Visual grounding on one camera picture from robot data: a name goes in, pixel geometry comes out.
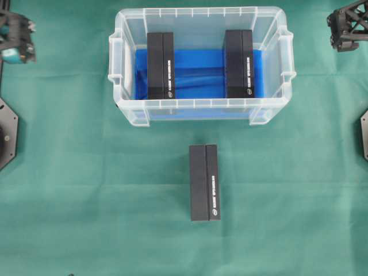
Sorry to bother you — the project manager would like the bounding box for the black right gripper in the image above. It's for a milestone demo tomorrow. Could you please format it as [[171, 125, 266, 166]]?
[[327, 1, 367, 52]]

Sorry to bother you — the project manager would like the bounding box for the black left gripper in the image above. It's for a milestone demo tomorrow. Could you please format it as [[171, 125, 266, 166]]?
[[1, 9, 36, 64]]

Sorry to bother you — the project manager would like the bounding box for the black realsense box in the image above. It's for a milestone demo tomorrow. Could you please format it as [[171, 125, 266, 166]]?
[[224, 29, 255, 98], [189, 144, 221, 221], [147, 32, 175, 99]]

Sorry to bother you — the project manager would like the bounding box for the clear plastic storage case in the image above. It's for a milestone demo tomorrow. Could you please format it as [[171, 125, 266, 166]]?
[[108, 6, 296, 127]]

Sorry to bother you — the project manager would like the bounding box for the blue cloth liner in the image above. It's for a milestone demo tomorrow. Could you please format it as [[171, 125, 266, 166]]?
[[133, 48, 270, 120]]

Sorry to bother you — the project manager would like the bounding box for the green table cloth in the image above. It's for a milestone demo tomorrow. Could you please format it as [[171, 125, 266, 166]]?
[[1, 1, 367, 275]]

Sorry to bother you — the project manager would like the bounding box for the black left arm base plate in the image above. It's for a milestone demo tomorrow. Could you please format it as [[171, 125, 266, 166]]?
[[1, 98, 18, 170]]

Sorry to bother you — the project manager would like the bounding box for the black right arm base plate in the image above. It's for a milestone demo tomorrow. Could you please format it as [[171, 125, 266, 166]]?
[[360, 110, 368, 161]]

